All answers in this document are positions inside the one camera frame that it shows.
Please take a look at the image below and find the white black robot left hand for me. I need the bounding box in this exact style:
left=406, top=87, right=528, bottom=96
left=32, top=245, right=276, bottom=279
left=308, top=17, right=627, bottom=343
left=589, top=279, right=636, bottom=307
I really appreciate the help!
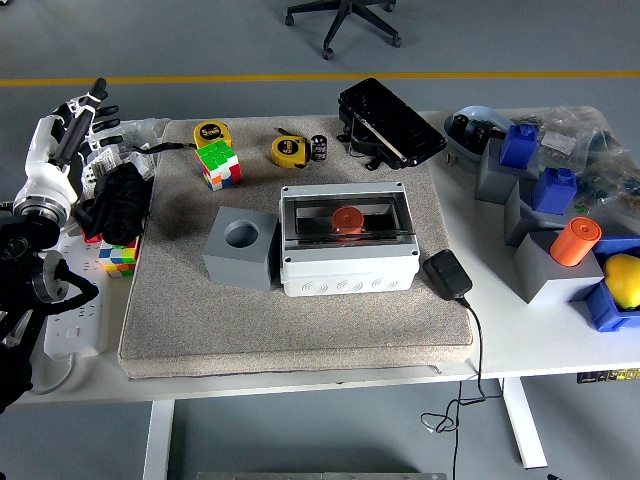
left=12, top=77, right=125, bottom=216

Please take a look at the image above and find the smoky clear hinged box lid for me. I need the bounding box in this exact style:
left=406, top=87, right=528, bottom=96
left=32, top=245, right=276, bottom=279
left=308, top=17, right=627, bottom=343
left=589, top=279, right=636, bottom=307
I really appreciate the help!
left=289, top=194, right=412, bottom=240

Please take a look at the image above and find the white plastic junction box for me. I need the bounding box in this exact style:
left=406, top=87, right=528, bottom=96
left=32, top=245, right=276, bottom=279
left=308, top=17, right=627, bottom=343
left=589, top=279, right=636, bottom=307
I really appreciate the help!
left=278, top=182, right=421, bottom=299

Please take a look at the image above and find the orange cylinder battery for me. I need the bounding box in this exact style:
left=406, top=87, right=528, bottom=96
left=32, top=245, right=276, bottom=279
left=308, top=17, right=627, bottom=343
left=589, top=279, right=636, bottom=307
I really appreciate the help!
left=549, top=216, right=603, bottom=269
left=330, top=207, right=366, bottom=241

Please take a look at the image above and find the white socket with purple label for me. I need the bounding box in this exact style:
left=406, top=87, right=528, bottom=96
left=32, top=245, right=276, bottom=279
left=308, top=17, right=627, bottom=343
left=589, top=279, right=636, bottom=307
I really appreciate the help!
left=79, top=149, right=126, bottom=199

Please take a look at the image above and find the white table leg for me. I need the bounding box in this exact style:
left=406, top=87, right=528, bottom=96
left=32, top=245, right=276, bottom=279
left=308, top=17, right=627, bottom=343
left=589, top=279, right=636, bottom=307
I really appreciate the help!
left=502, top=377, right=549, bottom=470
left=142, top=399, right=176, bottom=480

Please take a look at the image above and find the black fabric bundle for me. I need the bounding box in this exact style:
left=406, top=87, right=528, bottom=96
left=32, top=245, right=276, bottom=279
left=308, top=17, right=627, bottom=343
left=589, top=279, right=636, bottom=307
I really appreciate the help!
left=71, top=162, right=154, bottom=246

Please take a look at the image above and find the clear bag of metal parts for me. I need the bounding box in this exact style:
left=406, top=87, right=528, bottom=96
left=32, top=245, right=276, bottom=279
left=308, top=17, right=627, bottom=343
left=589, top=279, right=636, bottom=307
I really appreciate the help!
left=89, top=118, right=171, bottom=161

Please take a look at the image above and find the small colourful puzzle cube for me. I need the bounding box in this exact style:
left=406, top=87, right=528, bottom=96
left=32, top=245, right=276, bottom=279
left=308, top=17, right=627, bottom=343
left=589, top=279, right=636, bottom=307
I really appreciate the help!
left=97, top=237, right=140, bottom=279

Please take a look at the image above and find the black table control panel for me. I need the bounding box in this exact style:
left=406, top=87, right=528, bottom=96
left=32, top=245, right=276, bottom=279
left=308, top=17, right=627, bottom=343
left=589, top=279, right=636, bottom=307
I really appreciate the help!
left=576, top=368, right=640, bottom=385

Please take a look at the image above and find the white power strip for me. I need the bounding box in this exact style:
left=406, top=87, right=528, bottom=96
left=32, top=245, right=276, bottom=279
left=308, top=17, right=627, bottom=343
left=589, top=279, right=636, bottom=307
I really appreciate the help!
left=43, top=234, right=109, bottom=359

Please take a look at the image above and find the large colourful puzzle cube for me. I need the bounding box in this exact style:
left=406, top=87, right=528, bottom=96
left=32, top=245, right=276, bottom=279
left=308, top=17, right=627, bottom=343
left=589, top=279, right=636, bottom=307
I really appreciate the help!
left=194, top=139, right=244, bottom=193

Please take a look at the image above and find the blue plastic bin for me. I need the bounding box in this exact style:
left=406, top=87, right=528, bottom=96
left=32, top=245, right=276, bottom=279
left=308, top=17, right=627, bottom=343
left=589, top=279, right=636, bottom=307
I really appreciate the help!
left=569, top=234, right=640, bottom=333

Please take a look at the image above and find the grey block holder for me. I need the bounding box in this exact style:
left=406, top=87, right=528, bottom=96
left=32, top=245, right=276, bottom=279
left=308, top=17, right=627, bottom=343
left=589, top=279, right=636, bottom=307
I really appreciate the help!
left=474, top=137, right=541, bottom=205
left=512, top=229, right=606, bottom=305
left=503, top=174, right=576, bottom=249

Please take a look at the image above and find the yellow lemon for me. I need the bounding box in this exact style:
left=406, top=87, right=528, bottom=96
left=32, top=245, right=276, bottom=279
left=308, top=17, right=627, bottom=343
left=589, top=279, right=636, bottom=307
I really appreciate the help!
left=601, top=253, right=640, bottom=310

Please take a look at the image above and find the grey block with round hole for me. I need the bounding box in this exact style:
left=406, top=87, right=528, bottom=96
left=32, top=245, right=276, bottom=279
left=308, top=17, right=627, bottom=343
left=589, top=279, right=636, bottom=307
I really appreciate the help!
left=202, top=206, right=280, bottom=292

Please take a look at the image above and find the grey-brown fabric mat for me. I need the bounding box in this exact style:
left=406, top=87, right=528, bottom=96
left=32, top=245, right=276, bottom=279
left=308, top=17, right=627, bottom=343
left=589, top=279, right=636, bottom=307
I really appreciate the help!
left=118, top=115, right=475, bottom=381

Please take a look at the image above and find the black cylindrical capacitor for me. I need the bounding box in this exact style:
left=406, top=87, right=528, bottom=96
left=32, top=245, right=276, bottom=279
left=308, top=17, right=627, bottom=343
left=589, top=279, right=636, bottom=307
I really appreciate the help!
left=309, top=133, right=329, bottom=164

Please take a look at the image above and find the blue plastic block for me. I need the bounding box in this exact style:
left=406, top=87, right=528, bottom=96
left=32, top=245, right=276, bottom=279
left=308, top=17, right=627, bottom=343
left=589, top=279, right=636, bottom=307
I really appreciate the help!
left=499, top=123, right=540, bottom=170
left=530, top=166, right=579, bottom=215

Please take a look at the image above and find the clear bag of electronic components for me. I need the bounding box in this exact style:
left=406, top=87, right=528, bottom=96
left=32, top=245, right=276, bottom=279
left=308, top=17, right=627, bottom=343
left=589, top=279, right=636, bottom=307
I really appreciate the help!
left=509, top=104, right=640, bottom=236

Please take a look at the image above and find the black office chair base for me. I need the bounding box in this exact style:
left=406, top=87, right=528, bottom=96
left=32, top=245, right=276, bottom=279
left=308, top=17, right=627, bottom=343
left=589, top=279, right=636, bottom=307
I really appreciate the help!
left=284, top=0, right=404, bottom=61

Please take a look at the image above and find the clear bag with white label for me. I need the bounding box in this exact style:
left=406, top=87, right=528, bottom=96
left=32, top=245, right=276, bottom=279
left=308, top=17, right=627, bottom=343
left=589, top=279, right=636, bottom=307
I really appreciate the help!
left=537, top=107, right=616, bottom=161

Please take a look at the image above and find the black open plastic case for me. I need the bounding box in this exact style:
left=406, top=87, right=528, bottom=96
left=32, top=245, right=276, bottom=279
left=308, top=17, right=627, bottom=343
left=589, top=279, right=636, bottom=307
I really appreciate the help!
left=337, top=77, right=448, bottom=171

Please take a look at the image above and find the light blue bowl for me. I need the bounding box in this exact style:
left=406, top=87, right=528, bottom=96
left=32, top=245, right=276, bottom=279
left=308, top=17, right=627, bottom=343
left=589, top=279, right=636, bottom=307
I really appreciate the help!
left=443, top=104, right=516, bottom=174

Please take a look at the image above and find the white switch module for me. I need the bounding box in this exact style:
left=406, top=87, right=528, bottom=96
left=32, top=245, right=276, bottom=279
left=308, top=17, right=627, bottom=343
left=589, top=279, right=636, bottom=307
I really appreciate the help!
left=124, top=149, right=159, bottom=181

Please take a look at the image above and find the yellow tape measure with strap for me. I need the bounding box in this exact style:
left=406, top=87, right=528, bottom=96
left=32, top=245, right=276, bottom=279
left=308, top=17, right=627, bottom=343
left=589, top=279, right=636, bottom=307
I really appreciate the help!
left=270, top=128, right=312, bottom=169
left=130, top=121, right=235, bottom=154

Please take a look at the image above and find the white power cable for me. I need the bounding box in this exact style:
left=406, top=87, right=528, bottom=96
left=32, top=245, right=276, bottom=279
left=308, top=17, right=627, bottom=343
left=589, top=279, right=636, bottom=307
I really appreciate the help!
left=24, top=352, right=81, bottom=396

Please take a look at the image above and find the black power adapter with cord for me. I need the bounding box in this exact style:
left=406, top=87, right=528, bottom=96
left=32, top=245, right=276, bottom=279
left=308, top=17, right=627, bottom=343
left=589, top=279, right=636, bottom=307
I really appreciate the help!
left=421, top=248, right=504, bottom=480

